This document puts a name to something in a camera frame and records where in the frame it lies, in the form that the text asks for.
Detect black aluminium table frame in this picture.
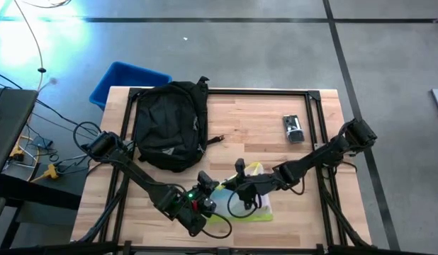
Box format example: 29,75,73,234
98,86,347,249

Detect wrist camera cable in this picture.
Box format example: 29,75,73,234
226,175,307,220
201,210,233,240

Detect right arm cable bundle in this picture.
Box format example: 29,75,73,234
318,169,371,247

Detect blue plastic bin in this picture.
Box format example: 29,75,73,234
89,61,173,111

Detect tan floor cable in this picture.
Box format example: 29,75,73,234
13,0,46,91

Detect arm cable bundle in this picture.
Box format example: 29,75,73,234
77,166,133,245
318,169,371,247

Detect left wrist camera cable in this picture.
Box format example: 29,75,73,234
201,210,233,240

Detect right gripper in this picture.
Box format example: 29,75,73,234
224,173,282,210

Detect black floor cable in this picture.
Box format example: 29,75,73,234
34,98,99,137

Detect white mesh pouch yellow trim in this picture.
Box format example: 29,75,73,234
207,161,275,224

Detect yellow plug connector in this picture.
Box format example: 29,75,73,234
43,163,60,180
10,145,25,162

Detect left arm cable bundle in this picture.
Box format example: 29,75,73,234
77,166,133,245

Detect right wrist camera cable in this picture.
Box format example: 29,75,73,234
226,175,307,220

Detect long black crossbar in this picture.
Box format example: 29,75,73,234
0,242,438,255

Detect black power bank white cable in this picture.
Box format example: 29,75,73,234
282,113,305,145

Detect black low bench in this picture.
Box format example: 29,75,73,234
0,162,89,249

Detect black power adapter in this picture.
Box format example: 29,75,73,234
30,136,54,149

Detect dark grey side table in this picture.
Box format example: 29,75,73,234
0,87,40,185

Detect black backpack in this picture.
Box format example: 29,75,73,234
133,76,226,174

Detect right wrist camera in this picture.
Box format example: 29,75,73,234
234,158,247,177

